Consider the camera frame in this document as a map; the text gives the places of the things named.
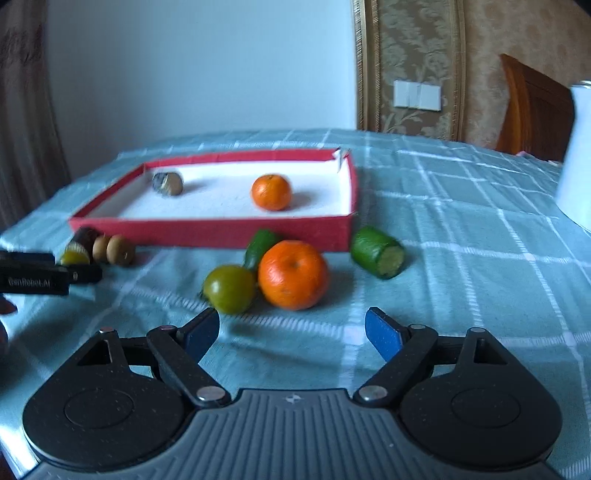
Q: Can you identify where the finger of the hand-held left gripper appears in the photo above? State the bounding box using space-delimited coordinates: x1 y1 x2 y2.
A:
55 263 103 285

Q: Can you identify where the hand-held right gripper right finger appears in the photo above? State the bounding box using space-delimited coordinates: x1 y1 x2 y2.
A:
353 307 504 409

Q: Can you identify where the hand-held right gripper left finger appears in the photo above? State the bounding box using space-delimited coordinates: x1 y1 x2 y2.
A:
76 307 232 409

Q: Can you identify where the brown kiwi fruit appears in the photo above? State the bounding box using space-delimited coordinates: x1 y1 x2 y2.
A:
92 235 112 264
106 234 137 267

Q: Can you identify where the dark piece with yellow end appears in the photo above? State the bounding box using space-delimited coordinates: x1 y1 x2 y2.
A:
60 227 100 266

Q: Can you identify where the green tomato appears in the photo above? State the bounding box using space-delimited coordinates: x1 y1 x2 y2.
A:
202 264 257 315

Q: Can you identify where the green cucumber piece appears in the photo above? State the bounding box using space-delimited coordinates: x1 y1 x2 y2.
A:
243 229 283 271
349 226 406 280

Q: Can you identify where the red cardboard box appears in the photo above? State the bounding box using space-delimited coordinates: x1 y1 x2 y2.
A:
68 148 360 253

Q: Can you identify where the orange mandarin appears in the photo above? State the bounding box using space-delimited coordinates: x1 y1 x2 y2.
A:
257 240 330 311
250 174 293 212

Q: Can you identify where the green checked tablecloth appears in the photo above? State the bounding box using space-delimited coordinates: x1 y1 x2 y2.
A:
0 128 591 480

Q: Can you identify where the dark eggplant piece in tray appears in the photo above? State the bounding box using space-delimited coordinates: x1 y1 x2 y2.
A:
152 172 184 197

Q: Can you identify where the brown curtain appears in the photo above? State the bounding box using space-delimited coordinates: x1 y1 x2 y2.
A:
0 0 72 232

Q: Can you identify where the white kettle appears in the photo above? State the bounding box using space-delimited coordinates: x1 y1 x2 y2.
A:
554 80 591 232

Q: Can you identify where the wooden chair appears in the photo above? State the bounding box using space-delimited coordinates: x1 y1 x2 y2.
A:
495 53 575 162

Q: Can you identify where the white wall switch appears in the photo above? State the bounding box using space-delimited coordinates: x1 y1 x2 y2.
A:
393 79 443 110

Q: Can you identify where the gold wall panel frame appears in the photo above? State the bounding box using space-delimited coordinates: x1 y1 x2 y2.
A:
351 0 468 141

